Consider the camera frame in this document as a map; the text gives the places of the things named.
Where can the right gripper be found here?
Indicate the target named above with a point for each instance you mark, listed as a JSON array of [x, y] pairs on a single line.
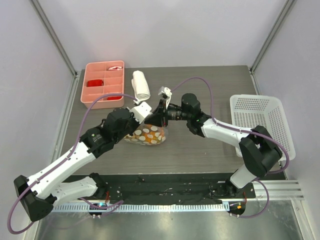
[[163, 113]]

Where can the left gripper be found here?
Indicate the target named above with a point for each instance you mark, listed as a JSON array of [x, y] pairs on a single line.
[[136, 123]]

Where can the polka dot zip top bag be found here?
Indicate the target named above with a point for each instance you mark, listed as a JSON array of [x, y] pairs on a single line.
[[147, 135]]

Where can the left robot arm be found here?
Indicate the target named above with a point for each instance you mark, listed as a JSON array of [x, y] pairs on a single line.
[[43, 191]]

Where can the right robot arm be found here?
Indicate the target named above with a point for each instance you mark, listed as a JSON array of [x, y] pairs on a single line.
[[258, 150]]

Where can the red item front compartment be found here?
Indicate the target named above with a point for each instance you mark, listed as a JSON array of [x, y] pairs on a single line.
[[113, 98]]

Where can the rolled white towel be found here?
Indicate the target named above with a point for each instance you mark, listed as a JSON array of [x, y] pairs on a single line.
[[140, 86]]

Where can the pink compartment tray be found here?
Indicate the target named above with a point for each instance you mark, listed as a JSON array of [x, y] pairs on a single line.
[[101, 78]]

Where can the red white item in tray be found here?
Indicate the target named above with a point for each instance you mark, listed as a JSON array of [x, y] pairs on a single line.
[[115, 68]]

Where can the white perforated basket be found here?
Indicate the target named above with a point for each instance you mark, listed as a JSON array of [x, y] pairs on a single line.
[[249, 111]]

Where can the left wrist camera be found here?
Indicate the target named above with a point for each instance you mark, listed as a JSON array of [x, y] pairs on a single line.
[[141, 112]]

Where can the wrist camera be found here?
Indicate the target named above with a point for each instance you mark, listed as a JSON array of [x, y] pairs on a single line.
[[141, 112], [166, 94]]

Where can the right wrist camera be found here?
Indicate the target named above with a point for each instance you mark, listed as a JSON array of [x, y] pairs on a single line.
[[166, 94]]

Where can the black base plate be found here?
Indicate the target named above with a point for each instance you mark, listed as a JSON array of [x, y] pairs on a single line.
[[173, 189]]

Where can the aluminium rail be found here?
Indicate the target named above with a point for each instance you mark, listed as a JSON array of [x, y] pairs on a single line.
[[289, 191]]

